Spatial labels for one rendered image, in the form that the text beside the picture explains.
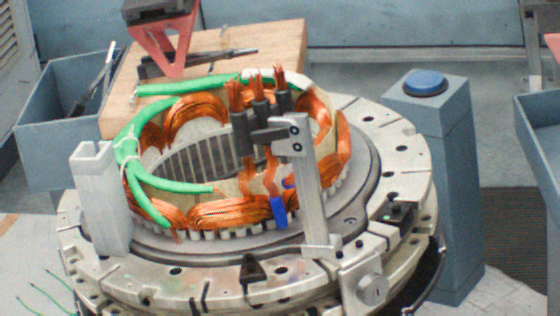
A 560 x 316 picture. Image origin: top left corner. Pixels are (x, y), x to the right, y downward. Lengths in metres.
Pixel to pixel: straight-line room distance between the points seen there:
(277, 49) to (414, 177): 0.36
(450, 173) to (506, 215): 1.64
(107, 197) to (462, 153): 0.47
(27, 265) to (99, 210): 0.66
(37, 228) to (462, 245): 0.63
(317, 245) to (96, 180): 0.17
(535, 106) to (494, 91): 2.31
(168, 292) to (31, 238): 0.76
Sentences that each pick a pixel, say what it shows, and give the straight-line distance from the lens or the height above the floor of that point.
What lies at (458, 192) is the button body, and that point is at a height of 0.92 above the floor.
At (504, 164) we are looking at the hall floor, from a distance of 3.13.
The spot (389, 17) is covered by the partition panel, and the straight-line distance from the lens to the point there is 3.44.
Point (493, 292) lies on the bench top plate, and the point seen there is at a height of 0.78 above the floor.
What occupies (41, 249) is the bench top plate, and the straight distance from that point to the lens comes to 1.63.
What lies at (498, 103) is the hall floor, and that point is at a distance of 3.42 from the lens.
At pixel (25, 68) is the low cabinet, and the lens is 3.67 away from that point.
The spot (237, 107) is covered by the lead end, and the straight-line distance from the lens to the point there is 0.85.
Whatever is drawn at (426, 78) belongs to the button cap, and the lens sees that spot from 1.26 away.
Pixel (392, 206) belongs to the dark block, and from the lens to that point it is 0.95.
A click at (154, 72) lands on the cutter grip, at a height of 1.09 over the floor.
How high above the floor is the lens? 1.61
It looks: 29 degrees down
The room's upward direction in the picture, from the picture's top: 11 degrees counter-clockwise
